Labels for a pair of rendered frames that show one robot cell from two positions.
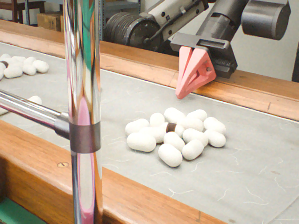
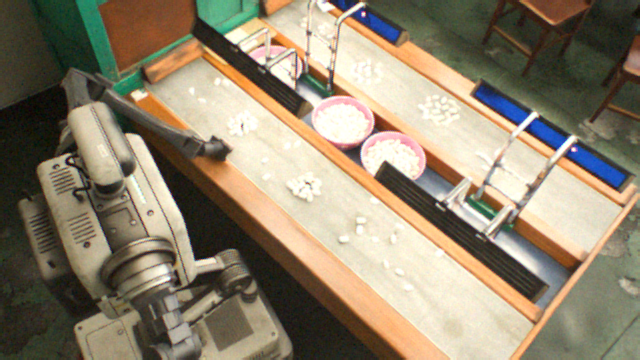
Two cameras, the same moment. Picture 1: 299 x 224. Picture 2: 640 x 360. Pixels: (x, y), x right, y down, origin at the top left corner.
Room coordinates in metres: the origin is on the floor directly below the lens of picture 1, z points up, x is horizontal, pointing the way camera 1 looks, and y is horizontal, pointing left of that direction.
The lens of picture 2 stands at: (1.92, 0.34, 2.51)
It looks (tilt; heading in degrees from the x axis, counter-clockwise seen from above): 55 degrees down; 182
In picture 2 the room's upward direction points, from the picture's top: 6 degrees clockwise
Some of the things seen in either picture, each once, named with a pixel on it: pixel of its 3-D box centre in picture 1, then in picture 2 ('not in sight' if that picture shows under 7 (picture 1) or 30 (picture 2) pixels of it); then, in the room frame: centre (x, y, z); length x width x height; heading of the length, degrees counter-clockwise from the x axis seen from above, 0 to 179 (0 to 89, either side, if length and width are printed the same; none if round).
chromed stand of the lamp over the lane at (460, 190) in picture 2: not in sight; (458, 237); (0.96, 0.82, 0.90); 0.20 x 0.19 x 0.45; 52
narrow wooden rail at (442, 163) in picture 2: not in sight; (394, 129); (0.35, 0.62, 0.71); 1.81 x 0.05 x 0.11; 52
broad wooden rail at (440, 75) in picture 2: not in sight; (443, 91); (0.04, 0.85, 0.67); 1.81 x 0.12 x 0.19; 52
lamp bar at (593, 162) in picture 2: not in sight; (549, 130); (0.58, 1.11, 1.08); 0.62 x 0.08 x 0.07; 52
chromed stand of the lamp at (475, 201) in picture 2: not in sight; (519, 172); (0.65, 1.07, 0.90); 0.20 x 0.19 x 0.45; 52
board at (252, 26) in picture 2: not in sight; (241, 41); (-0.03, -0.13, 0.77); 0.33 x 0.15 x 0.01; 142
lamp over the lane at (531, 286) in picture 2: not in sight; (458, 224); (1.02, 0.77, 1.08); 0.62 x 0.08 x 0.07; 52
